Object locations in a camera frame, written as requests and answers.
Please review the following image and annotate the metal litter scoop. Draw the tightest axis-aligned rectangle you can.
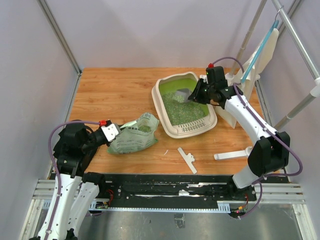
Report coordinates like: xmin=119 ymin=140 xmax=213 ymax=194
xmin=173 ymin=88 xmax=192 ymax=103

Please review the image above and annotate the green cat litter bag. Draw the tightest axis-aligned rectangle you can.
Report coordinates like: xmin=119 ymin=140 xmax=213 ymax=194
xmin=107 ymin=112 xmax=160 ymax=155

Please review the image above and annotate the white plastic bag clip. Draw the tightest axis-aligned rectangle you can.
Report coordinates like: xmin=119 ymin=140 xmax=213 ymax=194
xmin=177 ymin=147 xmax=197 ymax=174

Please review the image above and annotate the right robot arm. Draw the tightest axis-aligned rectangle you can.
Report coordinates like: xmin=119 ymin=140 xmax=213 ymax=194
xmin=188 ymin=66 xmax=290 ymax=200

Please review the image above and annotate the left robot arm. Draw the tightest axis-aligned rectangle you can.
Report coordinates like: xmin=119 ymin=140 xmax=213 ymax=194
xmin=34 ymin=120 xmax=121 ymax=240

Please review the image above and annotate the beige green litter box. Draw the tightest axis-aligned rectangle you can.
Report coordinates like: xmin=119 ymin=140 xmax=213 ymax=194
xmin=151 ymin=71 xmax=218 ymax=139

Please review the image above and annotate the black cloth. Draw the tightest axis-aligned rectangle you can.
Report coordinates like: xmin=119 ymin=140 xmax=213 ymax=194
xmin=53 ymin=123 xmax=97 ymax=178

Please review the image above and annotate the teal clothes hanger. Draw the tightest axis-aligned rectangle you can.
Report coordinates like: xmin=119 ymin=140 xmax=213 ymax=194
xmin=241 ymin=11 xmax=279 ymax=84

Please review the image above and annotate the cream fabric bag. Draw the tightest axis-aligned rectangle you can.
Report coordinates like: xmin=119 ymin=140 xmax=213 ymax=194
xmin=214 ymin=27 xmax=280 ymax=130

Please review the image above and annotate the white metal drying rack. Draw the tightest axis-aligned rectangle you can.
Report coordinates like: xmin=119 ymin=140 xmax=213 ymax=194
xmin=199 ymin=0 xmax=320 ymax=161

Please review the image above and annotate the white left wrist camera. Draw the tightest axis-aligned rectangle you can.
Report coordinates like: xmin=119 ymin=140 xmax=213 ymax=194
xmin=101 ymin=123 xmax=121 ymax=143

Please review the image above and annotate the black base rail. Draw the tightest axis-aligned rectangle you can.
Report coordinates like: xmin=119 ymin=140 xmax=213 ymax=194
xmin=80 ymin=172 xmax=263 ymax=213

